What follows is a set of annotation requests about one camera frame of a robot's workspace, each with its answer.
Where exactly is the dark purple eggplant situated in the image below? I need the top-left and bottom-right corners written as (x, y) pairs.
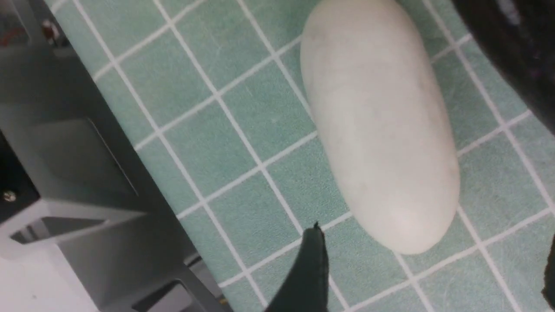
top-left (452, 0), bottom-right (555, 133)

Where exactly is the green checkered tablecloth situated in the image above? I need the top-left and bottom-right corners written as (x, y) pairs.
top-left (47, 0), bottom-right (554, 312)

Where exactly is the grey metal table frame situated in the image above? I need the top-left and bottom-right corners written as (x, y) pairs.
top-left (1, 0), bottom-right (225, 312)

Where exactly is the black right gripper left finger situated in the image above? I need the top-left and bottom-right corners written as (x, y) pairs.
top-left (265, 222), bottom-right (329, 312)

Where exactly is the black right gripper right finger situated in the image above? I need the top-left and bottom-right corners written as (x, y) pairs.
top-left (541, 236), bottom-right (555, 309)

